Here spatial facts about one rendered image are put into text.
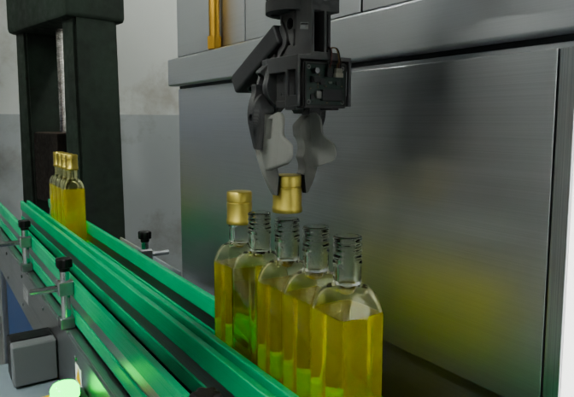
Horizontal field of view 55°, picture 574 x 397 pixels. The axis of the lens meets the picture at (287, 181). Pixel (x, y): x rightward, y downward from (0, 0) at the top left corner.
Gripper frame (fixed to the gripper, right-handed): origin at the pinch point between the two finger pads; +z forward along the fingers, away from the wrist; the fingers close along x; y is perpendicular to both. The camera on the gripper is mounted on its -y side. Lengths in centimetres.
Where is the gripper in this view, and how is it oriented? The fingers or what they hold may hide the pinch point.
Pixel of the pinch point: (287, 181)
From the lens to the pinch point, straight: 65.0
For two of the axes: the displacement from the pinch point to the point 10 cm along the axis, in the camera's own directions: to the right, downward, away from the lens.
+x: 8.3, -0.6, 5.5
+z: 0.0, 9.9, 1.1
